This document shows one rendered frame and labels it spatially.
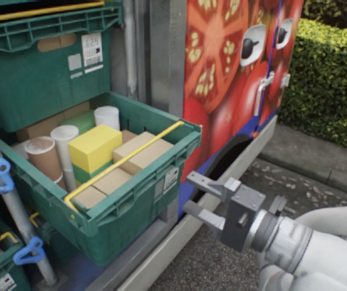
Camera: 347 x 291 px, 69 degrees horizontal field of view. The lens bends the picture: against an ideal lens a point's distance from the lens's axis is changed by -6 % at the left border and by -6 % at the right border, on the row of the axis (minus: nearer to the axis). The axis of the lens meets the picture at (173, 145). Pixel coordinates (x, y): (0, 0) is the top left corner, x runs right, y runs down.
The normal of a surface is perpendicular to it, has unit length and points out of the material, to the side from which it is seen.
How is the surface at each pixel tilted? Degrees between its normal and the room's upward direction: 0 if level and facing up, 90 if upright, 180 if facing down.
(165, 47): 90
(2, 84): 97
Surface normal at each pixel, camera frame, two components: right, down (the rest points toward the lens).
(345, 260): -0.19, -0.59
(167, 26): -0.59, 0.44
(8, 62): 0.80, 0.40
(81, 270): 0.02, -0.83
